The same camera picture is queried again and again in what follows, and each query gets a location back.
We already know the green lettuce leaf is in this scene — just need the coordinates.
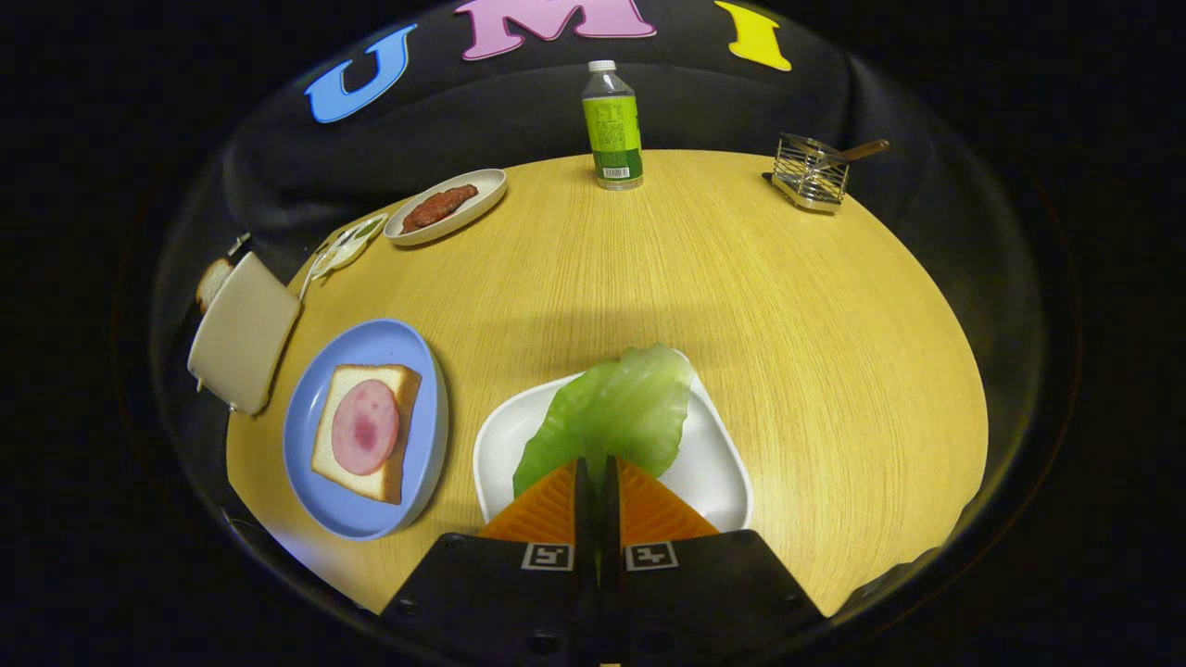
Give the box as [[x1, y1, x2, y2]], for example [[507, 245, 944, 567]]
[[512, 345, 696, 501]]

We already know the white toaster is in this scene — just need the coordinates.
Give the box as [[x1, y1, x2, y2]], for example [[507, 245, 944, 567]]
[[187, 252, 302, 416]]

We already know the pink ham slice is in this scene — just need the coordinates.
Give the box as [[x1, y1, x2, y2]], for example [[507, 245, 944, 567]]
[[331, 379, 401, 476]]

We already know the cream round plate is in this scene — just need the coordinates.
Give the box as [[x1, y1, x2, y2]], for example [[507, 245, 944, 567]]
[[384, 168, 509, 246]]

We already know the white square plate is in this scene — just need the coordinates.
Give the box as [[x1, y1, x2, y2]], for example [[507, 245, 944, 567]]
[[473, 350, 753, 534]]

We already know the white divided bean tray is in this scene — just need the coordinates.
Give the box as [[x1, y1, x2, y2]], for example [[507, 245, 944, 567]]
[[310, 213, 390, 281]]

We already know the blue round plate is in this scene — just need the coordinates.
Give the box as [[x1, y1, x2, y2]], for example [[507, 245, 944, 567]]
[[283, 319, 450, 541]]

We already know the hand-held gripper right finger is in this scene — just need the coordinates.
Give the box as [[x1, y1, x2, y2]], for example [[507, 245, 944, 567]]
[[598, 455, 826, 667]]

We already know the white bread slice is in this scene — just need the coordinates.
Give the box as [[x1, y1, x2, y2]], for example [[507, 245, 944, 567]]
[[196, 257, 234, 314], [310, 364, 423, 506]]

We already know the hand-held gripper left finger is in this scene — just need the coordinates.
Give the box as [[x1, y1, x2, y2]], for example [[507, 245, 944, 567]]
[[380, 457, 599, 667]]

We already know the brown meat piece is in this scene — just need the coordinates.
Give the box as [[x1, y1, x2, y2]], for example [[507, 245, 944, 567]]
[[401, 184, 479, 233]]

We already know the black backdrop cloth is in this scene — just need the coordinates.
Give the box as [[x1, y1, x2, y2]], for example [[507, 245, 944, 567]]
[[153, 0, 1048, 464]]

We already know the metal wire holder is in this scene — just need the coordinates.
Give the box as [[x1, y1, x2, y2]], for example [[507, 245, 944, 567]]
[[763, 132, 851, 215]]

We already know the green label plastic bottle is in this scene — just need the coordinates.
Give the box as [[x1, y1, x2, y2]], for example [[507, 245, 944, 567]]
[[582, 60, 645, 192]]

